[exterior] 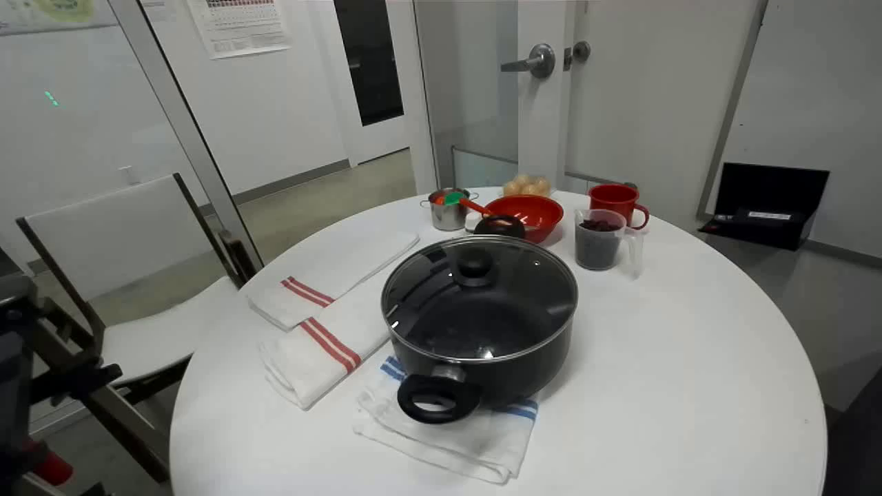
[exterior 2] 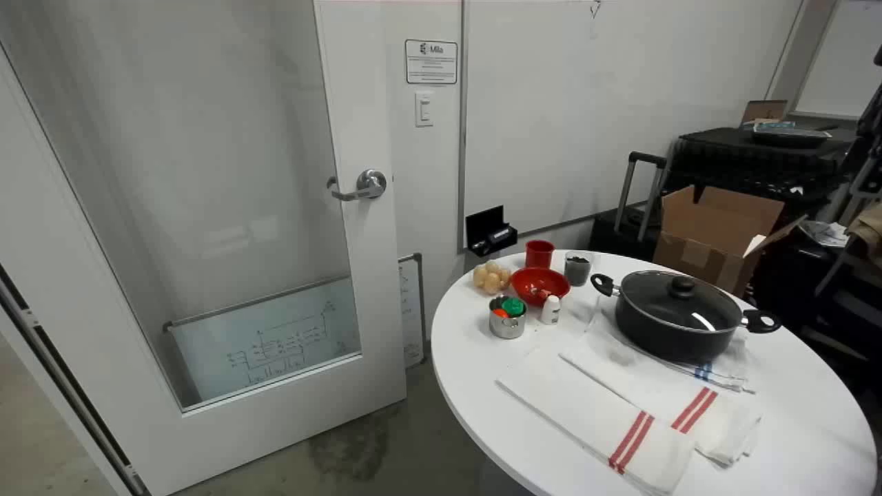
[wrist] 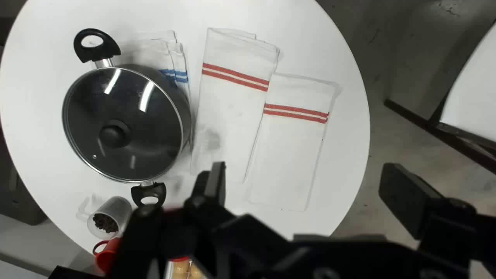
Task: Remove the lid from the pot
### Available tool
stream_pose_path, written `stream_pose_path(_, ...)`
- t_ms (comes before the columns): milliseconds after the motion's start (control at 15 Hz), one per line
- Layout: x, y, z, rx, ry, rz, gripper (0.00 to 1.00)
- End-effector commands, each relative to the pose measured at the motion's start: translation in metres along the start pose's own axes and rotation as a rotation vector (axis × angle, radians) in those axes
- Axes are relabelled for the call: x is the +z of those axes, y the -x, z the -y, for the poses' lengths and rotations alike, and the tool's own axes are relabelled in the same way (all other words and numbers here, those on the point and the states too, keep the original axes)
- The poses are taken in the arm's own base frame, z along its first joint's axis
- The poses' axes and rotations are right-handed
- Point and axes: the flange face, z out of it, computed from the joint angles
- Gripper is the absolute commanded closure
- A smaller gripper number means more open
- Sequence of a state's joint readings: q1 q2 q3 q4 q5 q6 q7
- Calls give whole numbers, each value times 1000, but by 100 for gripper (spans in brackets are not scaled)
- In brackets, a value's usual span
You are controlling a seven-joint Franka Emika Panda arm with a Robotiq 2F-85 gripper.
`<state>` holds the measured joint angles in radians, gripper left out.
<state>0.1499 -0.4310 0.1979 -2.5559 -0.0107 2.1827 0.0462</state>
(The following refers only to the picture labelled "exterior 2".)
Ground glass pot lid black knob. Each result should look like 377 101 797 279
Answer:
621 269 742 334

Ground black cooking pot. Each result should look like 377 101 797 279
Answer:
589 272 779 363

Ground black marker tray holder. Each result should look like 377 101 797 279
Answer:
465 206 519 257

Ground beige round food item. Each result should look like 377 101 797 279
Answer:
475 262 509 294

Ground steel cup with coloured items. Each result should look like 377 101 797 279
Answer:
488 294 527 340

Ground red cup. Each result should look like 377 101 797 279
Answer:
527 239 553 267

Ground red bowl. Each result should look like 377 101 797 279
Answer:
509 267 570 307

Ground white salt shaker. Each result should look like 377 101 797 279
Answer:
538 294 563 324

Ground small grey cup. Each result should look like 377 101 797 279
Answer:
564 257 589 286

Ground round white table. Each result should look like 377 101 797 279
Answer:
429 276 876 496

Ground open cardboard box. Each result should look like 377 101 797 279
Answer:
652 184 803 294

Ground white door frosted glass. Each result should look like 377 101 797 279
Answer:
0 0 404 496

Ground white towel red stripes front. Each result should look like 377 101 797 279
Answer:
498 353 691 496

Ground white towel red stripes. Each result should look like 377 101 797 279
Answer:
563 327 760 466
498 353 691 496

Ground white cloth blue stripes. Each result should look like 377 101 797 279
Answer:
690 355 754 395

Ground white towel red stripes rear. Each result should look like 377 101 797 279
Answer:
563 327 760 466

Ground small cardboard box on table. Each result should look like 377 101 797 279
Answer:
742 99 787 126

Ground black draped table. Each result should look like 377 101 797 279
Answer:
668 126 849 205

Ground silver door lever handle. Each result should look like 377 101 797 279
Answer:
326 172 389 202

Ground white light switch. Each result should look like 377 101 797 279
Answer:
414 90 435 129

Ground wall sign plaque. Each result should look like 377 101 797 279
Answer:
404 38 458 85

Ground black suitcase with handle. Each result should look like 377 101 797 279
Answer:
589 151 668 258

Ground large wall whiteboard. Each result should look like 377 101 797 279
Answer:
461 0 804 231

